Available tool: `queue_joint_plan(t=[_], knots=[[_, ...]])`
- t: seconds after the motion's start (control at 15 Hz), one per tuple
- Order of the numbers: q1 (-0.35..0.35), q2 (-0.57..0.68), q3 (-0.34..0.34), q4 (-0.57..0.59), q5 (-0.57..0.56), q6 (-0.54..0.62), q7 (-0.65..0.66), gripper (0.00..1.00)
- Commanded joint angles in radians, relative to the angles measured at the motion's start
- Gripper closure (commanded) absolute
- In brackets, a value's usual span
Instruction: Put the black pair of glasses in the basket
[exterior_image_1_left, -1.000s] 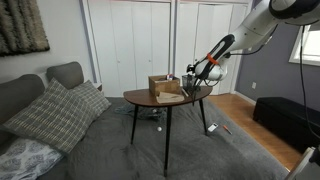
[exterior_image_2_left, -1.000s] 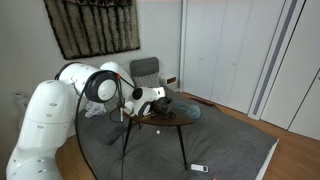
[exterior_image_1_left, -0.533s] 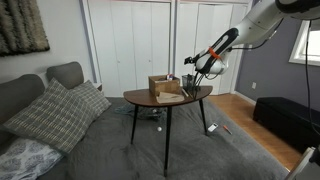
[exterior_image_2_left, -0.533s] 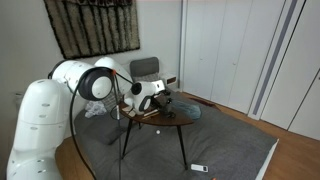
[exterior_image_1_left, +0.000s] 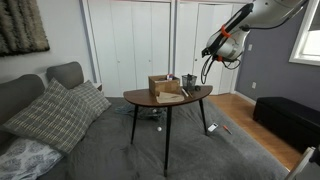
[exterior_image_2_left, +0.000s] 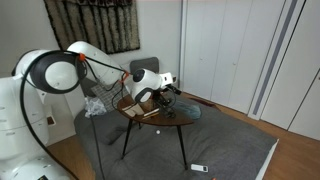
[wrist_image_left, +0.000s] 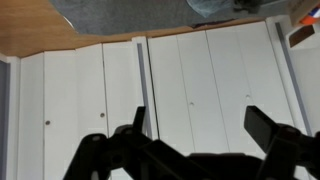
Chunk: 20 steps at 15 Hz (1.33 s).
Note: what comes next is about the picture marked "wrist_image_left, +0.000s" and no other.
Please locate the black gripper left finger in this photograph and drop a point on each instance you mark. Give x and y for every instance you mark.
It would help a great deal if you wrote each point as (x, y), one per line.
(90, 153)

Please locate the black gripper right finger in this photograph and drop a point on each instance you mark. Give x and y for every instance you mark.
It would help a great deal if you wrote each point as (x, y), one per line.
(283, 150)

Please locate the white cabinet with doors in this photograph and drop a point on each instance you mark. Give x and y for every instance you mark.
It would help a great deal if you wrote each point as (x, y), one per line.
(66, 83)

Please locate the white furniture unit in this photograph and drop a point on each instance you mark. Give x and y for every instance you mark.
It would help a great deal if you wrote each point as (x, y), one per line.
(308, 76)

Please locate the white cabinet doors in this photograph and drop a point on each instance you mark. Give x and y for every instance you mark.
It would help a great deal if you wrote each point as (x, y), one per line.
(216, 83)

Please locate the dark brown rectangular panel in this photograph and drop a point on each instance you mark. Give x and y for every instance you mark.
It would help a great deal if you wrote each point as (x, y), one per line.
(301, 35)

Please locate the orange white object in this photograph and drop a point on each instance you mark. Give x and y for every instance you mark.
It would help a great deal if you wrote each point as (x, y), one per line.
(311, 18)

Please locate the cardboard box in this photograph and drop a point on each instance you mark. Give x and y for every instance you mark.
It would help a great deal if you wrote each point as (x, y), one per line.
(296, 10)

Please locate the gray tufted futon mattress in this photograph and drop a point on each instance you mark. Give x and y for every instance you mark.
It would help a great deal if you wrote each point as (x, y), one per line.
(133, 15)

